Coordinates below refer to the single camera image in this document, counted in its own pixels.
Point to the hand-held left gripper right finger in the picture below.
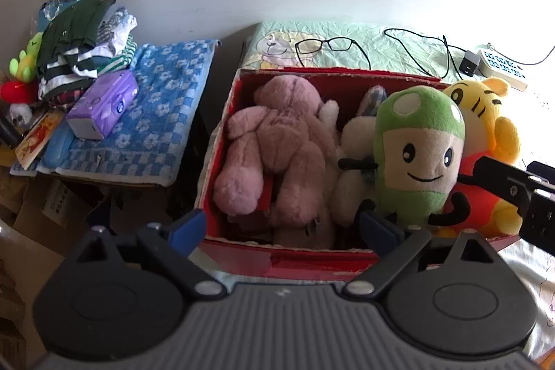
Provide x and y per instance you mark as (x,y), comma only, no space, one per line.
(377,229)

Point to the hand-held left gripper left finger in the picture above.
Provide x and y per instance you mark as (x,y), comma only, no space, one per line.
(188,229)

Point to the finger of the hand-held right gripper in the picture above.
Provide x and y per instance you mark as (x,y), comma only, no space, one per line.
(498,175)
(542,170)

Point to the yellow tiger plush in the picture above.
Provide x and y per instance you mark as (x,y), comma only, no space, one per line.
(498,136)

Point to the green mushroom plush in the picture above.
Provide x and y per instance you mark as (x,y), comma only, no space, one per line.
(416,162)

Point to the red storage box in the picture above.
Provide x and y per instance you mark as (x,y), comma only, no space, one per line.
(303,261)

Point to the white plush with blue bow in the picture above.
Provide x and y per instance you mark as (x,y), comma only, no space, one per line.
(351,144)

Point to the pink teddy bear plush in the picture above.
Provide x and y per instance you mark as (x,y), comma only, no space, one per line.
(277,136)

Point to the white power strip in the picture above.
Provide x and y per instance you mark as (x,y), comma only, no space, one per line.
(498,68)

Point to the blue patterned towel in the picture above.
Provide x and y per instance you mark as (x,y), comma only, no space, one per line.
(164,101)

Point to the cardboard box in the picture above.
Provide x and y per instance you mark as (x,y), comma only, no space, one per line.
(56,205)

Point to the light blue case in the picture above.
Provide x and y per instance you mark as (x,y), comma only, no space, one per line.
(58,149)

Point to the purple tissue pack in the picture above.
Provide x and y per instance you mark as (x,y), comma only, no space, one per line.
(104,101)

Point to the small picture book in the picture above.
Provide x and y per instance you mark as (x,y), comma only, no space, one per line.
(37,136)

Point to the printed bed sheet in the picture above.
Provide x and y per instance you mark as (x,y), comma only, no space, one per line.
(377,34)

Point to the black-framed glasses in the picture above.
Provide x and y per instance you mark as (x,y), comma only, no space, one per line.
(342,44)

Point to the small white toy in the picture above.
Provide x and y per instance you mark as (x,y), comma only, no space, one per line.
(21,114)

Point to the black cylinder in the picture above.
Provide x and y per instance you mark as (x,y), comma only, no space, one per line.
(6,131)

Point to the pile of folded clothes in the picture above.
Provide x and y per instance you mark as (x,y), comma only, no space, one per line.
(117,32)

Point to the red plush toy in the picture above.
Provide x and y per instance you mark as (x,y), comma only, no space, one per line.
(15,90)

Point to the green frog toy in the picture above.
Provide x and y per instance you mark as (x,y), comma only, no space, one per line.
(26,62)

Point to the dark green garment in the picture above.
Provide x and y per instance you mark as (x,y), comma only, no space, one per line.
(73,23)

